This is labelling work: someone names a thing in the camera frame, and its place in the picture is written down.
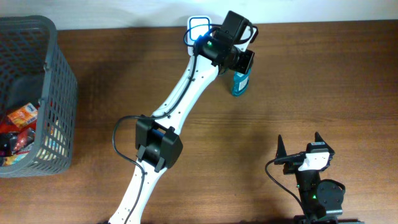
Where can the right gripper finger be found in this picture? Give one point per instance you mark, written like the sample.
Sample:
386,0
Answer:
281,152
318,138

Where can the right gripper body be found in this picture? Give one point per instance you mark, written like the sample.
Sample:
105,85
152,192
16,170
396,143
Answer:
290,167

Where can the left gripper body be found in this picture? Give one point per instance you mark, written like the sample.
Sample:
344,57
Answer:
244,62

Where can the blue mouthwash bottle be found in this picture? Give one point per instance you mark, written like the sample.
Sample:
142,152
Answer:
240,83

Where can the orange small snack box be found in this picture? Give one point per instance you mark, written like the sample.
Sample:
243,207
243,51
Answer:
23,116

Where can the dark red snack packet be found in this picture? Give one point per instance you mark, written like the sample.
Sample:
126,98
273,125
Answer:
14,142

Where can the yellow snack bag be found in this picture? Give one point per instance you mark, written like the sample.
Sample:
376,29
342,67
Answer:
8,161

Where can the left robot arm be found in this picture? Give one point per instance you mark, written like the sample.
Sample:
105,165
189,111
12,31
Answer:
157,139

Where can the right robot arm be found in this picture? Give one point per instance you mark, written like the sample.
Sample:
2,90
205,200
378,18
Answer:
320,200

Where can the grey plastic mesh basket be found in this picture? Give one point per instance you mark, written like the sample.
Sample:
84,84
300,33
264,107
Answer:
34,70

